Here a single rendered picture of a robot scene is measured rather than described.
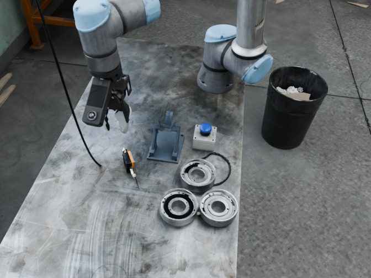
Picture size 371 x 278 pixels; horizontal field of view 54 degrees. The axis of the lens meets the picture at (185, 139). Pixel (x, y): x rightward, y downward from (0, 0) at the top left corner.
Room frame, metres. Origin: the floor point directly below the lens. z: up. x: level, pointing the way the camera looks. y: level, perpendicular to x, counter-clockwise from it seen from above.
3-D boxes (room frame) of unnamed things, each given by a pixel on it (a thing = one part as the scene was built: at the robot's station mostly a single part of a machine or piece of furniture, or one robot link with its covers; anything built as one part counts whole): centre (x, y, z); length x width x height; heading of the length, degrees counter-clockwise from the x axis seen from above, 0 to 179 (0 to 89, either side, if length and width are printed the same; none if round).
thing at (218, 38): (1.18, -0.11, 0.97); 0.13 x 0.12 x 0.14; 43
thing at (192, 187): (0.68, -0.04, 0.82); 0.10 x 0.10 x 0.04
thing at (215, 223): (0.57, -0.10, 0.82); 0.10 x 0.10 x 0.04
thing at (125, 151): (0.70, 0.16, 0.82); 0.17 x 0.02 x 0.04; 24
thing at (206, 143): (0.85, -0.06, 0.82); 0.08 x 0.07 x 0.05; 174
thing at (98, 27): (0.71, 0.20, 1.27); 0.09 x 0.08 x 0.11; 133
